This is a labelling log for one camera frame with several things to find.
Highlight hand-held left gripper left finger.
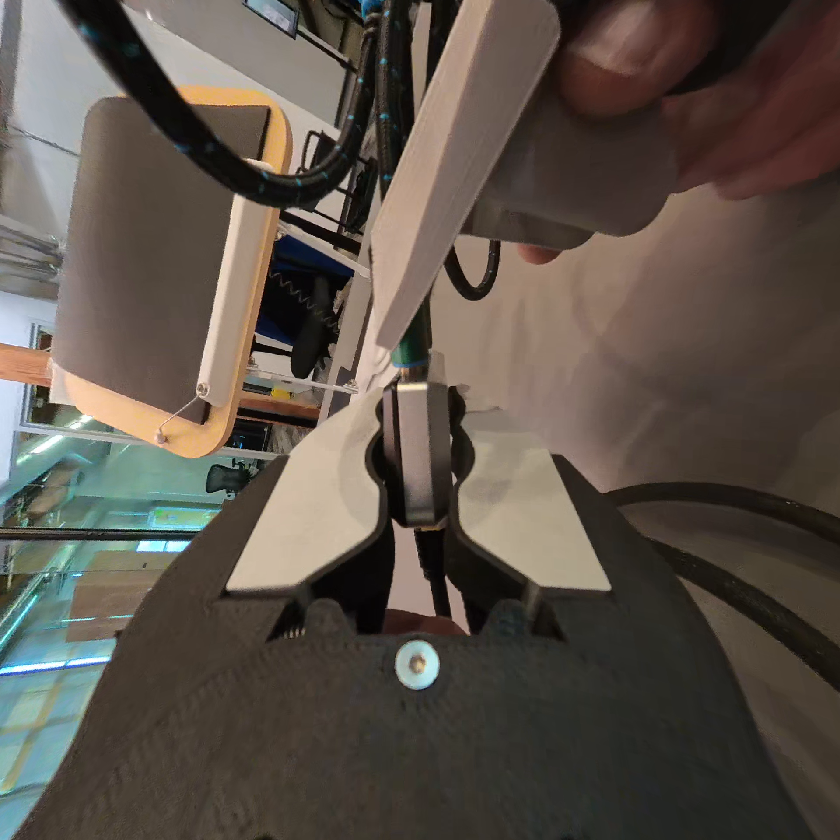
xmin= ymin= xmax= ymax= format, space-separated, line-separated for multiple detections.
xmin=225 ymin=392 xmax=396 ymax=632

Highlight black switch cable with plug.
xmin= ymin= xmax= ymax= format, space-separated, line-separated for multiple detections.
xmin=412 ymin=482 xmax=840 ymax=694

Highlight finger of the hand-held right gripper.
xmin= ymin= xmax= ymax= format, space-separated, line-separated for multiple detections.
xmin=369 ymin=0 xmax=563 ymax=358

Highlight dark grey hdmi switch box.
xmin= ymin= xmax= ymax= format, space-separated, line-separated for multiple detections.
xmin=382 ymin=379 xmax=458 ymax=531

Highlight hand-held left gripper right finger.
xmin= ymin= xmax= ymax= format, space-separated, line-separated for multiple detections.
xmin=446 ymin=386 xmax=614 ymax=632

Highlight person's right hand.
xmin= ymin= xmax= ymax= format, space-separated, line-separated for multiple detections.
xmin=517 ymin=0 xmax=840 ymax=266

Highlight wooden board with dark panel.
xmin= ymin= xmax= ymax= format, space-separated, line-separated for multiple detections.
xmin=51 ymin=85 xmax=294 ymax=460

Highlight braided hdmi cable teal plugs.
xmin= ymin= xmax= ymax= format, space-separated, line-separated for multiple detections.
xmin=58 ymin=0 xmax=503 ymax=385

